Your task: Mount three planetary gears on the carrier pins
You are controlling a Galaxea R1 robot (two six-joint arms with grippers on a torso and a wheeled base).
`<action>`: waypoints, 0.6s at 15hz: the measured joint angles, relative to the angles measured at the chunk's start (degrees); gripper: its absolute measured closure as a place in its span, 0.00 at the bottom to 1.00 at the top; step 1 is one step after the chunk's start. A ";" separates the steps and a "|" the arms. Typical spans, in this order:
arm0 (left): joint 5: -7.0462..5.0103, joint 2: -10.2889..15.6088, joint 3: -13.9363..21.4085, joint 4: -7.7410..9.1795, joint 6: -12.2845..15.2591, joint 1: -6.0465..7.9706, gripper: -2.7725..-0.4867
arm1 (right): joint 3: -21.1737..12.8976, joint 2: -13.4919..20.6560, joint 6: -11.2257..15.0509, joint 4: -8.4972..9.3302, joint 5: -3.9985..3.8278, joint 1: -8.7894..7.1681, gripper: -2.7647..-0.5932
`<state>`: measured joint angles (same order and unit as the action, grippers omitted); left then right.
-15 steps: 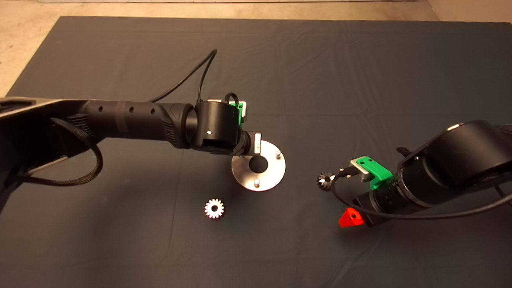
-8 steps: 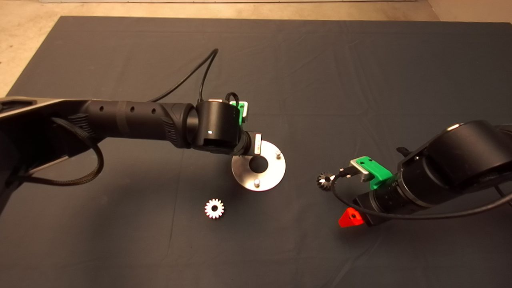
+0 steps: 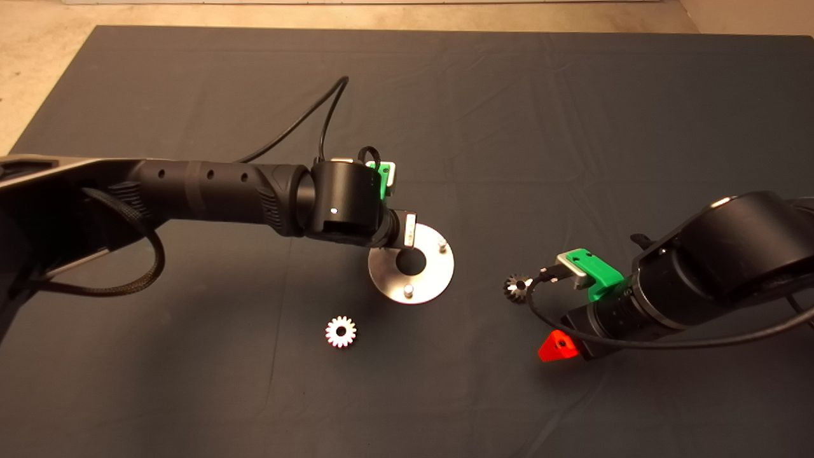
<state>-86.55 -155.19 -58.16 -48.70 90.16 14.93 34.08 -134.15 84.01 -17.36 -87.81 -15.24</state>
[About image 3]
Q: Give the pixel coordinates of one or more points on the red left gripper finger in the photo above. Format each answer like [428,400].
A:
[410,230]

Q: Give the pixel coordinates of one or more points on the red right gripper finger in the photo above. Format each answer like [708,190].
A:
[559,348]

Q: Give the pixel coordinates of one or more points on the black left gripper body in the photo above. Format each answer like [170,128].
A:
[391,229]

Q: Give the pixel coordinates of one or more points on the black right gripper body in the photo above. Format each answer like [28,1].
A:
[610,321]

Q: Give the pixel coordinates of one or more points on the dark bevel gear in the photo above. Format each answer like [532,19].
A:
[512,291]

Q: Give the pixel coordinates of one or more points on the steel planetary spur gear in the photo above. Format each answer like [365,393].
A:
[334,326]

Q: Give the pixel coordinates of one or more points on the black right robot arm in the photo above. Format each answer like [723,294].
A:
[731,254]

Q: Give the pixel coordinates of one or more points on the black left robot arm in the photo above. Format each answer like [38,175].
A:
[216,191]

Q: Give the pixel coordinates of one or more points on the round metal carrier plate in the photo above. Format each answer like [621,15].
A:
[435,280]

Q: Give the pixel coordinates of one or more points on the dark grey table cloth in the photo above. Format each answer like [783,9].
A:
[509,95]

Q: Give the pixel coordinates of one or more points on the green right camera mount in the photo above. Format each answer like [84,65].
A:
[601,271]

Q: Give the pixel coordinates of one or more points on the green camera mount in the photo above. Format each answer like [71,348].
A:
[381,178]
[601,271]

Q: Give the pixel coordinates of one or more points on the green left camera mount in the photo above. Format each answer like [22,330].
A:
[381,178]

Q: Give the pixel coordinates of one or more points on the silver left camera box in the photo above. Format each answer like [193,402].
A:
[390,173]

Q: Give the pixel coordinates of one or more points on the silver camera box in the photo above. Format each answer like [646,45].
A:
[390,173]
[572,268]

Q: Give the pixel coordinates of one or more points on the silver right camera box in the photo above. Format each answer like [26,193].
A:
[572,268]

